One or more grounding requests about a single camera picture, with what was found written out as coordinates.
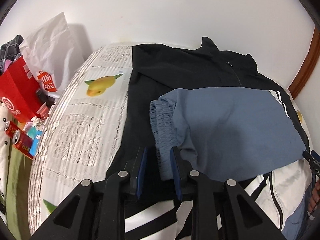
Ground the red drink can front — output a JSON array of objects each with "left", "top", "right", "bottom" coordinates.
[{"left": 12, "top": 129, "right": 33, "bottom": 159}]

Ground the fruit print bed sheet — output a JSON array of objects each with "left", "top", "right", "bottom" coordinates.
[{"left": 27, "top": 42, "right": 313, "bottom": 235}]

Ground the red drink can rear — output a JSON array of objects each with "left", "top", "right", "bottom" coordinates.
[{"left": 4, "top": 121, "right": 20, "bottom": 139}]

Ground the brown wooden door frame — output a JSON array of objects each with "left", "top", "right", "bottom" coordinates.
[{"left": 289, "top": 27, "right": 320, "bottom": 99}]

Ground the black white blue jacket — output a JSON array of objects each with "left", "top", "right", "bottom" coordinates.
[{"left": 107, "top": 37, "right": 315, "bottom": 239}]

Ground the red paper shopping bag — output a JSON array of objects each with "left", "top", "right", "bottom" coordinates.
[{"left": 1, "top": 57, "right": 43, "bottom": 122}]

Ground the blue tissue box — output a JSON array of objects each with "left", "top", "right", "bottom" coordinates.
[{"left": 29, "top": 131, "right": 43, "bottom": 157}]

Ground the green blanket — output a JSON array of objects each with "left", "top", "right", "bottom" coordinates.
[{"left": 6, "top": 139, "right": 32, "bottom": 239}]

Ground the plaid dark cloth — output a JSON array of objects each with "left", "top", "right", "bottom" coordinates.
[{"left": 0, "top": 35, "right": 23, "bottom": 75}]

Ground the person's right hand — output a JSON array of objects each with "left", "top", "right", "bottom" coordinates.
[{"left": 308, "top": 179, "right": 320, "bottom": 213}]

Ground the white Miniso paper bag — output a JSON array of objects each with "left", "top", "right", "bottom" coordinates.
[{"left": 19, "top": 12, "right": 85, "bottom": 99}]

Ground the red drink can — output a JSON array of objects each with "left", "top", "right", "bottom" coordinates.
[
  {"left": 4, "top": 121, "right": 20, "bottom": 139},
  {"left": 12, "top": 129, "right": 33, "bottom": 159}
]

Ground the pink small container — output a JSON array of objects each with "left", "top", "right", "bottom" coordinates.
[{"left": 36, "top": 103, "right": 50, "bottom": 119}]

